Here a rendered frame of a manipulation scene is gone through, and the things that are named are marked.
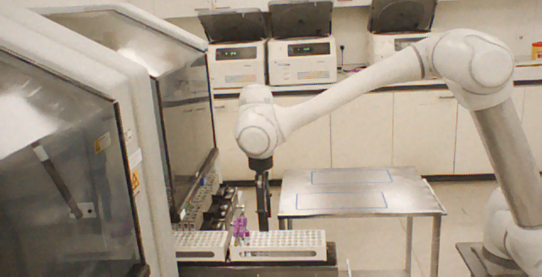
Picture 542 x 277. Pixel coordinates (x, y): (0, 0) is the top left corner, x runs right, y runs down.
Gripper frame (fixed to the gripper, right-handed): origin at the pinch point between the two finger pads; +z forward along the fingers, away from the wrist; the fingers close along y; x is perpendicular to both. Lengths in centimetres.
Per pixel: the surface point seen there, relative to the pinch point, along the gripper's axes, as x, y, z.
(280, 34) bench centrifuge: 10, 281, -36
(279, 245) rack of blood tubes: -4.1, -3.1, 8.4
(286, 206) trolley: -4.6, 31.1, 12.1
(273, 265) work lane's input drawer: -2.3, -5.5, 14.0
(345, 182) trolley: -29, 52, 12
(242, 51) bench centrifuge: 39, 233, -27
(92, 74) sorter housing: 31, -31, -51
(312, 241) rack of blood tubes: -14.5, -1.0, 8.5
